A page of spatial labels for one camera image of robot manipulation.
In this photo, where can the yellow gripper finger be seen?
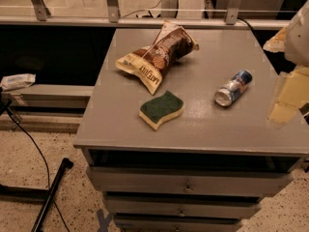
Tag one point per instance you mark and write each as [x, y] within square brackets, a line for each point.
[291, 93]

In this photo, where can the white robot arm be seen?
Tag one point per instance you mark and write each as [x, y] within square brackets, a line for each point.
[293, 40]

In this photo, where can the Red Bull can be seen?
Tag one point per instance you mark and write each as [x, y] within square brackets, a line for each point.
[233, 89]

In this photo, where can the top grey drawer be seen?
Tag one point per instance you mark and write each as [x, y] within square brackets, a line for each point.
[176, 181]

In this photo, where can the grey drawer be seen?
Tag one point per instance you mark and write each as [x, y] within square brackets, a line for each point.
[176, 224]
[176, 181]
[181, 207]

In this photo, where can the grey drawer cabinet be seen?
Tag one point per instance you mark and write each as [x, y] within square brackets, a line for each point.
[207, 136]

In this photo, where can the green yellow sponge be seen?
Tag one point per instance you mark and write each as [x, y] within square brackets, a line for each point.
[161, 109]

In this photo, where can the brown Late July chip bag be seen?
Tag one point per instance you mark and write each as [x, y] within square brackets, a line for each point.
[152, 63]

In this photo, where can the middle grey drawer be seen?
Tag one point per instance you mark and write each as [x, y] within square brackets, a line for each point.
[181, 207]

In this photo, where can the metal window railing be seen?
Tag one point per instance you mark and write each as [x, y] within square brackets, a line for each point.
[139, 13]

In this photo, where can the bottom grey drawer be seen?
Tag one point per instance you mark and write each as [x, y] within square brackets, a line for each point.
[176, 224]

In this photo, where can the grey low ledge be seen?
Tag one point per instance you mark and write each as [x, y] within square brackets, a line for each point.
[43, 95]

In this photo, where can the white wipes packet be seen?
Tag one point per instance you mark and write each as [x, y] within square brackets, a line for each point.
[17, 81]

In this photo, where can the black stand leg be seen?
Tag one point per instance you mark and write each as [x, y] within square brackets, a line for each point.
[45, 197]

